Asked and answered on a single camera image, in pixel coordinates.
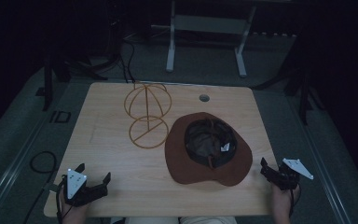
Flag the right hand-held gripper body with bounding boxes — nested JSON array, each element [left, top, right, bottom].
[[268, 158, 314, 191]]

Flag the hand-held gripper cable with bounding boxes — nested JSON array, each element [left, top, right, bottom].
[[55, 175, 68, 224], [288, 184, 302, 218]]

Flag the brown wide-brim hat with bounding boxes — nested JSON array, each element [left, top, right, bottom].
[[164, 111, 254, 188]]

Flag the right hand-held gripper cable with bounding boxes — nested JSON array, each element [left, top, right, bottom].
[[288, 184, 302, 218]]

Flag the person's right hand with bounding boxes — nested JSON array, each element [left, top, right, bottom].
[[270, 181, 301, 224]]

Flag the person's left hand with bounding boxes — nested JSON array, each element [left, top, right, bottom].
[[59, 188, 90, 224]]

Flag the black floor bracket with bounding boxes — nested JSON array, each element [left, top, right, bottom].
[[48, 109, 73, 124]]

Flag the black hanging cables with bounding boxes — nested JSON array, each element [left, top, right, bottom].
[[117, 36, 137, 84]]

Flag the left hand-held gripper cable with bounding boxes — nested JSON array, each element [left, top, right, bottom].
[[55, 175, 68, 224]]

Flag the gold wire hat stand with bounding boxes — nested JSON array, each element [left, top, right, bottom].
[[123, 80, 172, 150]]

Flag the black floor cable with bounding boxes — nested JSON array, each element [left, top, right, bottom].
[[22, 150, 59, 224]]

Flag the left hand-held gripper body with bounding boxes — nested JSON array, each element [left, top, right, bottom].
[[62, 168, 109, 208]]

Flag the white metal stand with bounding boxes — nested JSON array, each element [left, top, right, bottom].
[[165, 0, 257, 78]]

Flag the black tripod stand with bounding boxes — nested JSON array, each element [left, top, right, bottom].
[[255, 40, 325, 126], [35, 46, 110, 112]]

